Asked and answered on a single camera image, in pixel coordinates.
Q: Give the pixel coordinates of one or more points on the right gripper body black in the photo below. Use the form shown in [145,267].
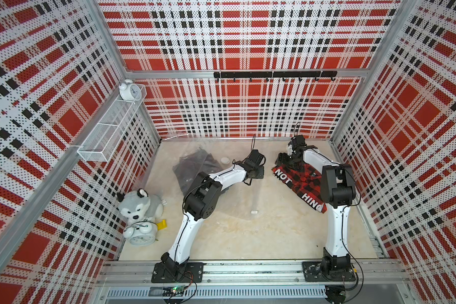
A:
[285,158]

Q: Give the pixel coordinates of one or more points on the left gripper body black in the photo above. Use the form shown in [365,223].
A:
[259,171]

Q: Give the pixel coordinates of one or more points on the clear plastic vacuum bag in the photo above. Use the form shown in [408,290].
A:
[238,201]

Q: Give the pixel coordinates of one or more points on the red black plaid shirt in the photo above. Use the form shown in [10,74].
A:
[302,179]

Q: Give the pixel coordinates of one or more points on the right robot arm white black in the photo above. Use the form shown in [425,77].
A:
[337,190]

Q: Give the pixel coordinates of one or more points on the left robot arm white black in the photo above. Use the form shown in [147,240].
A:
[200,202]

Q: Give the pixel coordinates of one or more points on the yellow small block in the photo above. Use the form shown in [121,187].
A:
[162,225]

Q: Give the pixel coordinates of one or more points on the grey husky plush toy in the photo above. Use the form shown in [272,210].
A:
[139,206]

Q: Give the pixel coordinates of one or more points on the white alarm clock on floor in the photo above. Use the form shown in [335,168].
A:
[141,233]

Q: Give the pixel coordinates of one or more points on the white alarm clock on shelf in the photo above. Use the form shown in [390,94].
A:
[129,91]

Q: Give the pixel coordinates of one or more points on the black hook rail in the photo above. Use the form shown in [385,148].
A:
[277,74]

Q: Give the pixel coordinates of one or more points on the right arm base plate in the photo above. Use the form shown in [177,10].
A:
[317,272]

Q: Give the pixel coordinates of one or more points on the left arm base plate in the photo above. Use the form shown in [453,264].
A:
[185,273]

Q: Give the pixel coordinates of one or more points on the electronics board with cables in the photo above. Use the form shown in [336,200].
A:
[173,294]

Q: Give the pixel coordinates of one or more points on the white wire mesh shelf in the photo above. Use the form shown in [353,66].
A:
[102,142]

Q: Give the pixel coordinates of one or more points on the aluminium mounting rail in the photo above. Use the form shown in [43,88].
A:
[249,272]

